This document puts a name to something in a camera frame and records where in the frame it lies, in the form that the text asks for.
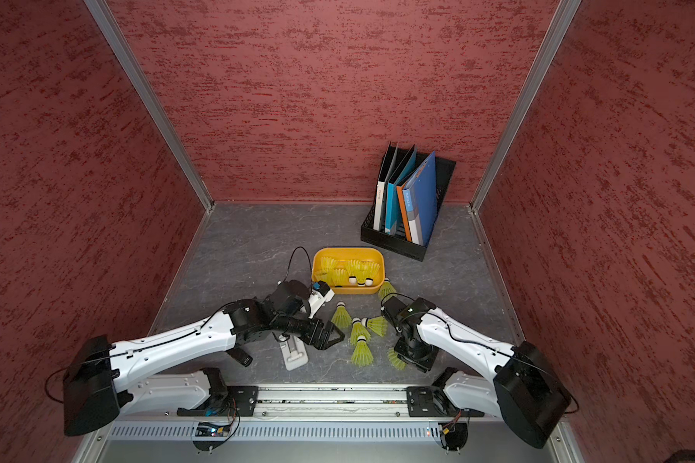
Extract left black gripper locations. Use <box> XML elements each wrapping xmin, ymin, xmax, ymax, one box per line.
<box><xmin>273</xmin><ymin>309</ymin><xmax>346</xmax><ymax>352</ymax></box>

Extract yellow shuttlecock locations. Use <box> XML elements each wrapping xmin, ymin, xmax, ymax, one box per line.
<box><xmin>361</xmin><ymin>260</ymin><xmax>380</xmax><ymax>287</ymax></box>
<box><xmin>378</xmin><ymin>278</ymin><xmax>397</xmax><ymax>302</ymax></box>
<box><xmin>318</xmin><ymin>256</ymin><xmax>339</xmax><ymax>281</ymax></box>
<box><xmin>349</xmin><ymin>318</ymin><xmax>371</xmax><ymax>345</ymax></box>
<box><xmin>351</xmin><ymin>336</ymin><xmax>375</xmax><ymax>368</ymax></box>
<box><xmin>331</xmin><ymin>301</ymin><xmax>353</xmax><ymax>331</ymax></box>
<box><xmin>347</xmin><ymin>260</ymin><xmax>364</xmax><ymax>287</ymax></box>
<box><xmin>330</xmin><ymin>267</ymin><xmax>351</xmax><ymax>287</ymax></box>
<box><xmin>387</xmin><ymin>348</ymin><xmax>407</xmax><ymax>372</ymax></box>
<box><xmin>361</xmin><ymin>316</ymin><xmax>389</xmax><ymax>338</ymax></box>

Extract yellow shuttlecock top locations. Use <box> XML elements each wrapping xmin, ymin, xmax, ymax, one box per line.
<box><xmin>318</xmin><ymin>256</ymin><xmax>339</xmax><ymax>281</ymax></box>

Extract yellow plastic storage box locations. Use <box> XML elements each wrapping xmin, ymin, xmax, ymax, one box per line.
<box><xmin>311</xmin><ymin>247</ymin><xmax>386</xmax><ymax>295</ymax></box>

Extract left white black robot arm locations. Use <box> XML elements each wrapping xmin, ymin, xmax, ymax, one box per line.
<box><xmin>63</xmin><ymin>299</ymin><xmax>345</xmax><ymax>437</ymax></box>

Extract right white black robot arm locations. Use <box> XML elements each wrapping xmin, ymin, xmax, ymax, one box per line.
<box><xmin>381</xmin><ymin>294</ymin><xmax>575</xmax><ymax>449</ymax></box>

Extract white phone stand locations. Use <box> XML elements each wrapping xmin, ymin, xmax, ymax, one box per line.
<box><xmin>279</xmin><ymin>338</ymin><xmax>309</xmax><ymax>372</ymax></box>

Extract black file rack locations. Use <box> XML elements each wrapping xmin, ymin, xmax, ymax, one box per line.
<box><xmin>360</xmin><ymin>150</ymin><xmax>456</xmax><ymax>262</ymax></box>

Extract blue folder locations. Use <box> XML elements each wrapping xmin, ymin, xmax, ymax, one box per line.
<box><xmin>403</xmin><ymin>152</ymin><xmax>437</xmax><ymax>246</ymax></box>

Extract white folder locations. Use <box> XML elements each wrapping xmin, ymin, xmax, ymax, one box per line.
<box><xmin>373</xmin><ymin>144</ymin><xmax>398</xmax><ymax>232</ymax></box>

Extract orange folder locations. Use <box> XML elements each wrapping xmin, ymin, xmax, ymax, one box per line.
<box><xmin>397</xmin><ymin>174</ymin><xmax>422</xmax><ymax>245</ymax></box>

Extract teal folder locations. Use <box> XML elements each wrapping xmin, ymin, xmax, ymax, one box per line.
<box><xmin>384</xmin><ymin>146</ymin><xmax>417</xmax><ymax>235</ymax></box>

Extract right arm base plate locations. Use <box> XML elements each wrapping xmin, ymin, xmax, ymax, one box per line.
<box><xmin>405</xmin><ymin>386</ymin><xmax>485</xmax><ymax>418</ymax></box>

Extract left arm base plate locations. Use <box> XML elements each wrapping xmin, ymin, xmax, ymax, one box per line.
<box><xmin>176</xmin><ymin>386</ymin><xmax>260</xmax><ymax>418</ymax></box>

